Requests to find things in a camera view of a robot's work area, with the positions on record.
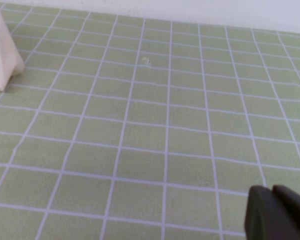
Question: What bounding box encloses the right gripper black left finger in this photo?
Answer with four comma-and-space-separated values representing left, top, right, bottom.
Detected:
243, 185, 299, 240

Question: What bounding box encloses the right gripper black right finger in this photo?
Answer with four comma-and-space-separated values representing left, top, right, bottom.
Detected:
272, 184, 300, 240

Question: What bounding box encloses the cream fabric pencil case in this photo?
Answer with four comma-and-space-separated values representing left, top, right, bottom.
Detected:
0, 4, 26, 92

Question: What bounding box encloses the green grid cutting mat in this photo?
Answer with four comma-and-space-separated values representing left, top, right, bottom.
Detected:
0, 1, 300, 240

